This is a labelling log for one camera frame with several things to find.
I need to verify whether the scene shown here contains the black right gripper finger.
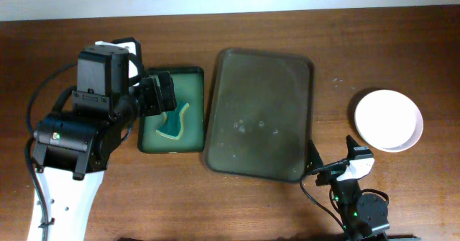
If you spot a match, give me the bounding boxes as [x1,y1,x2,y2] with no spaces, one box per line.
[305,140,323,173]
[346,135,369,159]

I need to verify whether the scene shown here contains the green yellow sponge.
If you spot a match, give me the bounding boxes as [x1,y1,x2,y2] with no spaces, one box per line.
[156,101,190,140]

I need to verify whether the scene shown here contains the white plate pink rim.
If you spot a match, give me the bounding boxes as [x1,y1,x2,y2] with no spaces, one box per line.
[354,89,424,153]

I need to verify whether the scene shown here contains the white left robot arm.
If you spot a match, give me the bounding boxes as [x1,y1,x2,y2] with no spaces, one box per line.
[24,71,177,240]

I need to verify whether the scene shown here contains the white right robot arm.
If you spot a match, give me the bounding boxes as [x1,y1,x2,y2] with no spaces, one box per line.
[299,135,419,240]

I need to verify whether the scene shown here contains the dark green water tray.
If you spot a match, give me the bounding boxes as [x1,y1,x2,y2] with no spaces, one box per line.
[138,66,206,154]

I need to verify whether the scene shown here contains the large brown serving tray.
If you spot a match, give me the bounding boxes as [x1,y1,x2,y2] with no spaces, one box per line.
[203,48,314,183]

